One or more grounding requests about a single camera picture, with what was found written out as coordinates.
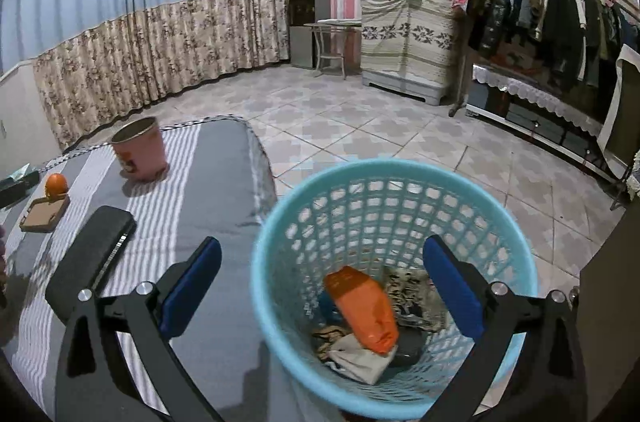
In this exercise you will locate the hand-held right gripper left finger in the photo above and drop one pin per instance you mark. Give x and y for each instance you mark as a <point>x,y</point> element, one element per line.
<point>192,287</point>

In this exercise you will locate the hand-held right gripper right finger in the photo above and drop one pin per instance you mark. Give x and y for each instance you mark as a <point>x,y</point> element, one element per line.
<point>452,287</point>

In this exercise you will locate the patterned snack packet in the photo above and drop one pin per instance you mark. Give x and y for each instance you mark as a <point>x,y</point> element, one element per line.
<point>415,297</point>

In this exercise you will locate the orange plastic wrapper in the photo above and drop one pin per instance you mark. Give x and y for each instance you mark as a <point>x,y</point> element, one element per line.
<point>365,307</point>

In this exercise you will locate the teal plastic basket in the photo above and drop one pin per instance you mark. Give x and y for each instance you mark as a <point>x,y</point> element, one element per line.
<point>380,202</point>

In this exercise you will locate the blue plastic bag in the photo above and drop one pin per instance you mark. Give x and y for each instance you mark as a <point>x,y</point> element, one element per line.
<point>330,307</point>

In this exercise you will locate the grey striped bed sheet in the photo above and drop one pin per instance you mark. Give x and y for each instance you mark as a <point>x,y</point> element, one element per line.
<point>220,182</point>

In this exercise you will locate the black rectangular case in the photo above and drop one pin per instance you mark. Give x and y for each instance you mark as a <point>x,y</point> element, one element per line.
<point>85,252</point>

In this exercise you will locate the pink cup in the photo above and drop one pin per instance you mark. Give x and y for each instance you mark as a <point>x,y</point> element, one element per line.
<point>142,157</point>

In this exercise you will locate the dark wooden furniture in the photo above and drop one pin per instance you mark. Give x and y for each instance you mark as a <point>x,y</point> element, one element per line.
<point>612,327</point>

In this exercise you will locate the brown phone case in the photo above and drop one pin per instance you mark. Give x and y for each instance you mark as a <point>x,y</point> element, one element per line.
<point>42,214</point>

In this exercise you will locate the partly peeled orange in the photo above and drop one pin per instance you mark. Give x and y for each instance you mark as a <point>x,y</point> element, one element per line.
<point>56,184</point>

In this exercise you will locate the low dark cabinet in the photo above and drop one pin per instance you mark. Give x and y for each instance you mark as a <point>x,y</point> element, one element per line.
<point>520,112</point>

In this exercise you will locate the white lace cloth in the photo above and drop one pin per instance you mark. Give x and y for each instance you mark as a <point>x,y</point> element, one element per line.
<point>540,97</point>

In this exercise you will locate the white framed board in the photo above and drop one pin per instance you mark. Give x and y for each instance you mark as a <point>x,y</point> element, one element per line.
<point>612,122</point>

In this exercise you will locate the cabinet with patterned cover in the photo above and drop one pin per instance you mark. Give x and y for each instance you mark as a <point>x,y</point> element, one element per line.
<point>405,47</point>

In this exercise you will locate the water dispenser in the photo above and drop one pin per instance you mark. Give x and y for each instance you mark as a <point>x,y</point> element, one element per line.
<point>307,27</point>

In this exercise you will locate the row of hanging clothes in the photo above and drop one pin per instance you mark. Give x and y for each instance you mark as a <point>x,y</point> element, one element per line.
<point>550,17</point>

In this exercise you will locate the blue floral curtain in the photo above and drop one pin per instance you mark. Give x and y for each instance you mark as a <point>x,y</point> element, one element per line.
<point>150,2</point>

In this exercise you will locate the small metal table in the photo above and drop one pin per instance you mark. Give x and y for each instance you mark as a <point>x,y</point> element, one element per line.
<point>332,25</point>

